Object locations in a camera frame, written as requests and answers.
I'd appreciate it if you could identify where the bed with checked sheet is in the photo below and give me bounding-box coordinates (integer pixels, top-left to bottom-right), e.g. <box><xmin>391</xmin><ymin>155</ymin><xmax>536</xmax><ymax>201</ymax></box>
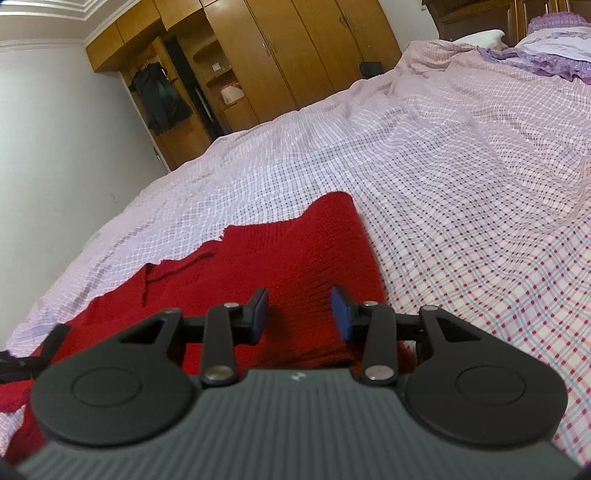
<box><xmin>0</xmin><ymin>39</ymin><xmax>591</xmax><ymax>462</ymax></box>

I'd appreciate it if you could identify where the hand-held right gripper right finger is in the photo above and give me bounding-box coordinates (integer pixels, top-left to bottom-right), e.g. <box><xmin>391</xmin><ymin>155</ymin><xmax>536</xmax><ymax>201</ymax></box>
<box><xmin>330</xmin><ymin>285</ymin><xmax>485</xmax><ymax>386</ymax></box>

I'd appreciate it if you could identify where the white pillow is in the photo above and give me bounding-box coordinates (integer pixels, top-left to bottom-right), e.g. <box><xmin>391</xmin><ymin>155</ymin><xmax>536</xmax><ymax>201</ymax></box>
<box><xmin>450</xmin><ymin>29</ymin><xmax>506</xmax><ymax>48</ymax></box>

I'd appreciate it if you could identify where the dark wooden headboard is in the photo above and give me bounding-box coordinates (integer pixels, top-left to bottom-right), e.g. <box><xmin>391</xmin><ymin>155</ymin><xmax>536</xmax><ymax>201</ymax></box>
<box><xmin>422</xmin><ymin>0</ymin><xmax>591</xmax><ymax>47</ymax></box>

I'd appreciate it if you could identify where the dark hanging jacket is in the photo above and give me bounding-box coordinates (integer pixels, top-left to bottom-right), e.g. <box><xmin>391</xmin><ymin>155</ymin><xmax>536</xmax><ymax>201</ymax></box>
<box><xmin>130</xmin><ymin>62</ymin><xmax>192</xmax><ymax>136</ymax></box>

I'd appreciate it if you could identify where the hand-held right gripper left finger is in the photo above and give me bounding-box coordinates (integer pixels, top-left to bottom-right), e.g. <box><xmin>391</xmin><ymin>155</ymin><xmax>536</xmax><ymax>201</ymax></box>
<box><xmin>110</xmin><ymin>287</ymin><xmax>271</xmax><ymax>387</ymax></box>

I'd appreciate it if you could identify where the purple frilled pillow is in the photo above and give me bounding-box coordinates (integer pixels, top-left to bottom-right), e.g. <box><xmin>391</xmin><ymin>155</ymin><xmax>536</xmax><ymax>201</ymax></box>
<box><xmin>480</xmin><ymin>13</ymin><xmax>591</xmax><ymax>86</ymax></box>

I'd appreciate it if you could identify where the red knitted sweater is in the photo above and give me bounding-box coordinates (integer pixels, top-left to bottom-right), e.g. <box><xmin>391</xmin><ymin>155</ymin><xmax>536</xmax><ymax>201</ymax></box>
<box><xmin>0</xmin><ymin>191</ymin><xmax>416</xmax><ymax>467</ymax></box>

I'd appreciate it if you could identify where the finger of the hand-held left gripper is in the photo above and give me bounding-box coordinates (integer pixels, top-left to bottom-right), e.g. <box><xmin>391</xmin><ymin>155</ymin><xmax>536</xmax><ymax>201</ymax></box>
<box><xmin>0</xmin><ymin>323</ymin><xmax>72</xmax><ymax>384</ymax></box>

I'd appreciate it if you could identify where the wooden wardrobe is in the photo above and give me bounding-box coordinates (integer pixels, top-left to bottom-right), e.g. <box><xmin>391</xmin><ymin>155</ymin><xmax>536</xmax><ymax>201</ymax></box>
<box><xmin>85</xmin><ymin>0</ymin><xmax>402</xmax><ymax>171</ymax></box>

